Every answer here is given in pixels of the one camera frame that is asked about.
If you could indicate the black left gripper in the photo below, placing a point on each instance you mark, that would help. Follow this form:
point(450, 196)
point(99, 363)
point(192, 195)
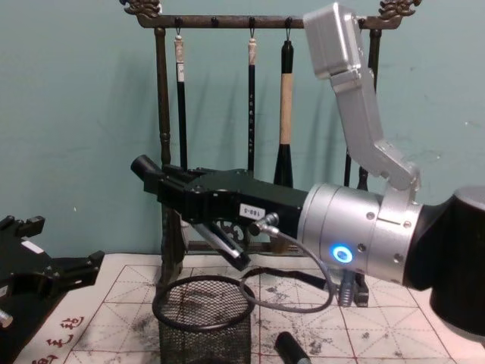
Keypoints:
point(26, 265)

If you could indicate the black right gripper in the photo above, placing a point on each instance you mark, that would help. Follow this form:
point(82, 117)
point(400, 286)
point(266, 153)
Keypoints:
point(265, 197)

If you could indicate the thin black brush white cap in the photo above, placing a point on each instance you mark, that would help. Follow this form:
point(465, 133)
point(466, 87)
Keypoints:
point(182, 98)
point(252, 113)

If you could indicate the dark wooden brush rack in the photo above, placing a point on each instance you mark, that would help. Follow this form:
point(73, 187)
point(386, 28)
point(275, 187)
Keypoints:
point(227, 22)

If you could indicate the pale blue ribbed tube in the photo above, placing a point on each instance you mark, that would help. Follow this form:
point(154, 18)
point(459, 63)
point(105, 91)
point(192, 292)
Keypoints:
point(346, 290)

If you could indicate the white felt mat red grid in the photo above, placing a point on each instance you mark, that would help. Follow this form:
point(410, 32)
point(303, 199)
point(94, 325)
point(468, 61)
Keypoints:
point(379, 326)

